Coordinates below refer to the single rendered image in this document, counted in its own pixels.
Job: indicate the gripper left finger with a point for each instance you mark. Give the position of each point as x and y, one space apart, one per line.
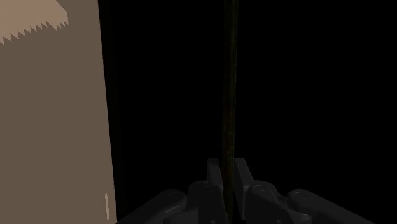
198 201

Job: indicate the thin dark object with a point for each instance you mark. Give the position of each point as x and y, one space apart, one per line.
230 93

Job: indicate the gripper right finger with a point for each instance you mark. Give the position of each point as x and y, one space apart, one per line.
263 198

